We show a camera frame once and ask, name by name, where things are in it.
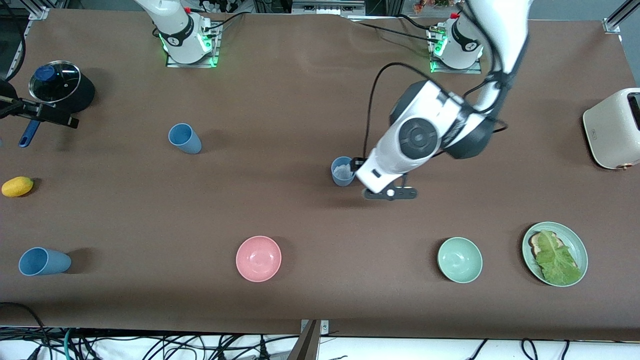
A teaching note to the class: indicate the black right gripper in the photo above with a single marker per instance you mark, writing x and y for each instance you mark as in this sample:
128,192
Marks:
44,112

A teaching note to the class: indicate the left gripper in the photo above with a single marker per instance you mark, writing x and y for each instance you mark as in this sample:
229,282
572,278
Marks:
358,163

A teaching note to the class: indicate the white paper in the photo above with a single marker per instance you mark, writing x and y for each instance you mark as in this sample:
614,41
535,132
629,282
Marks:
343,172

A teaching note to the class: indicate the blue plastic cup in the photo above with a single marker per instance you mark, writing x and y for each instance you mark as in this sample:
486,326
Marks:
189,144
342,182
55,262

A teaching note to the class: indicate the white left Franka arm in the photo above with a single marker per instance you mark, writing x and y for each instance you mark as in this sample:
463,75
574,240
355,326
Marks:
502,30

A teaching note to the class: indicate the glass lid blue knob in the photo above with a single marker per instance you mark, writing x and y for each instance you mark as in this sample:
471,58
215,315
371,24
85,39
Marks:
60,85

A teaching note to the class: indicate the yellow lemon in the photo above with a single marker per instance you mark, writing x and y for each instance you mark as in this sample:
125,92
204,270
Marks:
17,186

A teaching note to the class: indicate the mint green bowl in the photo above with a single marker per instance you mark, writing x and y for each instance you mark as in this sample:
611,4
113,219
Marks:
460,260

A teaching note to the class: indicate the pink bowl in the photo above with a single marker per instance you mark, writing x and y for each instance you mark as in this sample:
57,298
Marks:
258,259

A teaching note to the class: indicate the grey metal box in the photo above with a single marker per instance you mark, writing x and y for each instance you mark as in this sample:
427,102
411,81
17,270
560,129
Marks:
327,6

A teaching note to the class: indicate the metal table clamp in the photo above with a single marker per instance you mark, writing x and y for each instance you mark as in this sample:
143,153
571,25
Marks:
325,327

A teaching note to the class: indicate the grey metal bar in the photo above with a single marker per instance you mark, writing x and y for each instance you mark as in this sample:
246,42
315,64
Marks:
306,347

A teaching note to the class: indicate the toast bread slice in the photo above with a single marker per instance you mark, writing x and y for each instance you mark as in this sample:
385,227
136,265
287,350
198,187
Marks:
535,244

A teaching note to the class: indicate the white power strip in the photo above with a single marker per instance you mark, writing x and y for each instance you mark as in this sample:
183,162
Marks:
225,5

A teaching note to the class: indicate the green lettuce leaf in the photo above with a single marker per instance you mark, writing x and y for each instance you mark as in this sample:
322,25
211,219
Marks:
557,262

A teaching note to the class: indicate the mint green plate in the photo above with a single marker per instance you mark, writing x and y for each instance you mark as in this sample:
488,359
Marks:
580,250

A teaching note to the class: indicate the cream toaster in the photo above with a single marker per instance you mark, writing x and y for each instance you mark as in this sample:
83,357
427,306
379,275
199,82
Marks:
610,130

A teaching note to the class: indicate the aluminium frame extrusion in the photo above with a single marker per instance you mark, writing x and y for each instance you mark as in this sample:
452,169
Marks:
40,12
615,17

